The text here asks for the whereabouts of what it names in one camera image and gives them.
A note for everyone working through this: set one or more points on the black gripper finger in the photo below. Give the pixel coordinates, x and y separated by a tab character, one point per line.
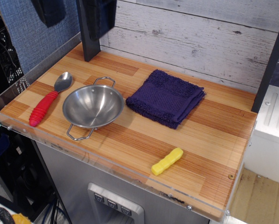
50	12
100	17

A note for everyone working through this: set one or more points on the stainless steel bowl with handles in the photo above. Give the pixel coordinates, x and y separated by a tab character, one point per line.
93	106

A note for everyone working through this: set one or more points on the yellow plastic stick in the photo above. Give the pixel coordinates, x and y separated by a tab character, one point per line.
167	161

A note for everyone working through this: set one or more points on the black plastic crate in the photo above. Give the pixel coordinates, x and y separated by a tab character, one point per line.
10	68

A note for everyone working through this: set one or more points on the purple folded towel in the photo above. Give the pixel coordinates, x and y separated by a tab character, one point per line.
165	99

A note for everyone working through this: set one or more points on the clear acrylic table guard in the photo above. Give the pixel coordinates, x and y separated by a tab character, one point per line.
119	157

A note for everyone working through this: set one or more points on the silver button panel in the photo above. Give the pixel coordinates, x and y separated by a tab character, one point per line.
111	208

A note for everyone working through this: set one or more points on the white ribbed box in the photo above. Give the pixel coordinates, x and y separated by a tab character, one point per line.
262	153

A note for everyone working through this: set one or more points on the dark grey left post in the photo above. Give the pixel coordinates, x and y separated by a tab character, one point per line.
90	47

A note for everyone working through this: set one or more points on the dark grey post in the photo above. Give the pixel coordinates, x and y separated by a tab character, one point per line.
90	47
258	100

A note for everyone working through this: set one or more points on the red handled metal spoon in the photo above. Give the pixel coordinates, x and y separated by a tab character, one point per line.
63	82

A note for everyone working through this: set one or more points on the dark grey right post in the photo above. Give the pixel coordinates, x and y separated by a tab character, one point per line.
258	100

